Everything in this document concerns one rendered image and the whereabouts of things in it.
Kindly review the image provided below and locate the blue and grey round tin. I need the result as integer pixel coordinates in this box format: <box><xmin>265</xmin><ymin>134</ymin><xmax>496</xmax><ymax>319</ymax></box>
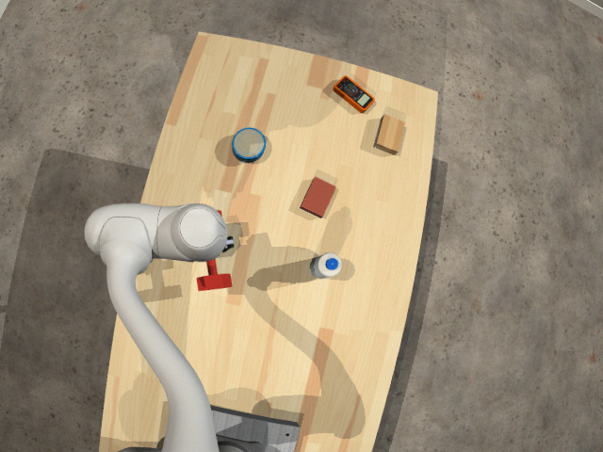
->
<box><xmin>232</xmin><ymin>127</ymin><xmax>266</xmax><ymax>163</ymax></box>

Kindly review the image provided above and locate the orange digital multimeter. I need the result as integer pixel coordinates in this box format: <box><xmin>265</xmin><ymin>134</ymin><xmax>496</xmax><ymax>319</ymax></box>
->
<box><xmin>333</xmin><ymin>75</ymin><xmax>375</xmax><ymax>113</ymax></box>

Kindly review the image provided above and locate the grey bottle with blue cap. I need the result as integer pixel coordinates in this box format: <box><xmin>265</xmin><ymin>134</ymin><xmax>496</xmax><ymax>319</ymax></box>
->
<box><xmin>310</xmin><ymin>252</ymin><xmax>342</xmax><ymax>279</ymax></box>

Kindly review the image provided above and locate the red dumbbell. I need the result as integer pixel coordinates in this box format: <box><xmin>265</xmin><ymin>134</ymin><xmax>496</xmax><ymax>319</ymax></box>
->
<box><xmin>197</xmin><ymin>259</ymin><xmax>233</xmax><ymax>291</ymax></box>

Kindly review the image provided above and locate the small brown cardboard box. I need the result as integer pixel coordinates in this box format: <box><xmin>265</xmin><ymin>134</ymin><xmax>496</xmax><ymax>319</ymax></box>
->
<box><xmin>374</xmin><ymin>114</ymin><xmax>405</xmax><ymax>155</ymax></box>

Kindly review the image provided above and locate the reddish-brown rectangular block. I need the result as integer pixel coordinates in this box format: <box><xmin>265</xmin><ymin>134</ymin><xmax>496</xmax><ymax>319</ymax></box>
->
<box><xmin>300</xmin><ymin>177</ymin><xmax>336</xmax><ymax>218</ymax></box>

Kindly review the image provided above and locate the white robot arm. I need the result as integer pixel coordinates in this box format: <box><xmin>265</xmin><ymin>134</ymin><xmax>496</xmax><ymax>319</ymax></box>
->
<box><xmin>85</xmin><ymin>203</ymin><xmax>262</xmax><ymax>452</ymax></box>

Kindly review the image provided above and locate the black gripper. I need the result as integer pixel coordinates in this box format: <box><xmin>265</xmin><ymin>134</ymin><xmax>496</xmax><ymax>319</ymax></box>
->
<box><xmin>222</xmin><ymin>236</ymin><xmax>234</xmax><ymax>252</ymax></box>

